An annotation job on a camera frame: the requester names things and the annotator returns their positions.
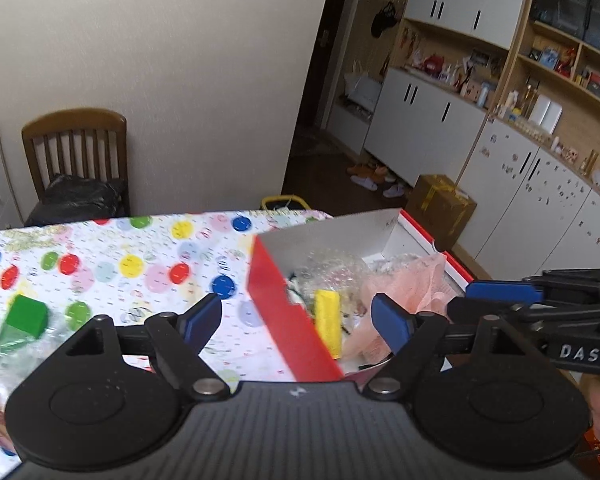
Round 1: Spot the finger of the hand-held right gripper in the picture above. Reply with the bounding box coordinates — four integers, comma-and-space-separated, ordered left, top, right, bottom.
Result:
465, 269, 600, 308
447, 297, 600, 346

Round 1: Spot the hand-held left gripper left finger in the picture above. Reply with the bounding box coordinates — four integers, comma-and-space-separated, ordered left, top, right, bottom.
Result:
65, 292, 231, 402

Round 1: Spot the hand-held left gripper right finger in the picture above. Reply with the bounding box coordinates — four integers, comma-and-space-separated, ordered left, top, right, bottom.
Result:
362, 292, 536, 402

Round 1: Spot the pink cloth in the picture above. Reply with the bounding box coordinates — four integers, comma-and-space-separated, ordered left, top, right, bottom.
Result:
340, 252, 448, 363

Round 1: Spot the yellow sponge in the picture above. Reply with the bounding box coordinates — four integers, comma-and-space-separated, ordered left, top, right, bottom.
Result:
314, 289, 343, 359

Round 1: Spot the clear bubble wrap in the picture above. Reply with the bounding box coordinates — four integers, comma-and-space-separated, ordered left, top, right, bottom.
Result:
292, 247, 376, 311

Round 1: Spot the red cardboard box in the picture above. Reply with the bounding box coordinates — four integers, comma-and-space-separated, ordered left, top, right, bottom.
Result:
246, 208, 476, 383

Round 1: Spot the brown cardboard box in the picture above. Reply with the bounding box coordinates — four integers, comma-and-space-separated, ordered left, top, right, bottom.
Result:
405, 174, 478, 256

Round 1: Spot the balloon print tablecloth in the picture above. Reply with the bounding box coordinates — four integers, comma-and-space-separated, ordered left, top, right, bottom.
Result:
0, 208, 341, 480

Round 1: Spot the yellow basket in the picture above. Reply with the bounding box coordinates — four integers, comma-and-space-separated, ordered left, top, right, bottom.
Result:
260, 194, 312, 213

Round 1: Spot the black plastic bag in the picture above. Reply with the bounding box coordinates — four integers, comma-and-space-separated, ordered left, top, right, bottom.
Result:
25, 174, 129, 227

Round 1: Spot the green block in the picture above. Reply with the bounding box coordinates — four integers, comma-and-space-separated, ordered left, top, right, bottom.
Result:
0, 295, 50, 356

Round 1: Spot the white paper bag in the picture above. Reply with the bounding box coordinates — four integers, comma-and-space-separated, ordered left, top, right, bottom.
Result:
343, 60, 383, 111

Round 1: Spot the wooden chair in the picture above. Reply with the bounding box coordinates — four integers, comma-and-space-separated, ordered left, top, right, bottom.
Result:
21, 107, 131, 228

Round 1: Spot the dark door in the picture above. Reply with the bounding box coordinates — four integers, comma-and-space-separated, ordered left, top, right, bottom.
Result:
300, 0, 343, 131

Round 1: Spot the black hanging bag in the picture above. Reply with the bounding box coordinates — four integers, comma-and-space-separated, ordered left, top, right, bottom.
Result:
371, 1, 401, 39

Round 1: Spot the white wall cabinet unit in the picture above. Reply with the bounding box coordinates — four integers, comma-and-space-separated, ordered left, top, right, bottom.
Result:
325, 0, 600, 291

